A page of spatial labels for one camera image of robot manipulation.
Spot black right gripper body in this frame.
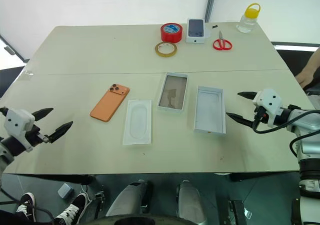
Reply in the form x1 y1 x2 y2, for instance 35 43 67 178
253 105 271 123

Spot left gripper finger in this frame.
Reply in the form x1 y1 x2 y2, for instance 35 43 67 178
47 120 74 144
31 107 55 123

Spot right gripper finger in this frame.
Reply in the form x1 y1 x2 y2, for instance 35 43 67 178
225 112 257 129
237 91 259 102

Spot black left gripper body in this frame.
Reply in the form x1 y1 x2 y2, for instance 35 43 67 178
24 124 51 149

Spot orange smartphone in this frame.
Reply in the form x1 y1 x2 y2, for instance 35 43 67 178
89 82 131 123

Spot white phone box lid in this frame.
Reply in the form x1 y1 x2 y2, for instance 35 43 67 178
193 85 227 135

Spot small grey rectangular block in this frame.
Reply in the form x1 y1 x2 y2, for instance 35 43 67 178
57 182 74 199

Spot white phone box base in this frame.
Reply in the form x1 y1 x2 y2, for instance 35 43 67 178
156 72 189 114

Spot sealed white phone box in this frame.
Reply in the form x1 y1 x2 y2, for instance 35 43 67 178
185 17 207 45

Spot person's right hand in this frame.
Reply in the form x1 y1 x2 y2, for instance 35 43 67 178
294 69 315 90

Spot black white sneaker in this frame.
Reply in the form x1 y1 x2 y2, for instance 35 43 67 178
54 192 92 225
15 192 37 222

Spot clear jar yellow lid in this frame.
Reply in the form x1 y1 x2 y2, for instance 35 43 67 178
235 2 262 34

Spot white flat insert tray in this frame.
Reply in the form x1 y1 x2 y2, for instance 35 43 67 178
122 99 153 146

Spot silver left robot leg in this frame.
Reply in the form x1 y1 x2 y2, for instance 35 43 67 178
105 179 154 217

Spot silver robot leg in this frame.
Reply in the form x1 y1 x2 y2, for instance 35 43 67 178
105 179 154 217
175 179 209 225

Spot silver right robot leg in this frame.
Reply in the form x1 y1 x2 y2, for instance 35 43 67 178
175 179 209 225

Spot red tape roll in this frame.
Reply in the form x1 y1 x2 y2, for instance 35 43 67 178
160 22 184 44

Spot grey vertical pole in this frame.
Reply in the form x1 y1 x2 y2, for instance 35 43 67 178
204 0 219 24

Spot yellow clear tape roll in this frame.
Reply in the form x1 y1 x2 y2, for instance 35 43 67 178
154 41 179 59

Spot dark rounded housing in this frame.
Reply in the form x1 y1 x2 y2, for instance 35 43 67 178
84 215 194 225

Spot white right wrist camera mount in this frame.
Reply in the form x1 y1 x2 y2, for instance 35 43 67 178
252 88 284 129

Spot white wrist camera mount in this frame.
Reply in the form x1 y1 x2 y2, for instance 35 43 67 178
252 88 284 129
4 107 36 153

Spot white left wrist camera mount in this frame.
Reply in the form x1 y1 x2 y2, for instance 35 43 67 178
4 107 36 153

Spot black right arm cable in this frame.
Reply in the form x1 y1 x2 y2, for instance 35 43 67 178
251 106 320 159

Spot red handled scissors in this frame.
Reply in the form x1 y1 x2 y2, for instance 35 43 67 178
212 30 234 52

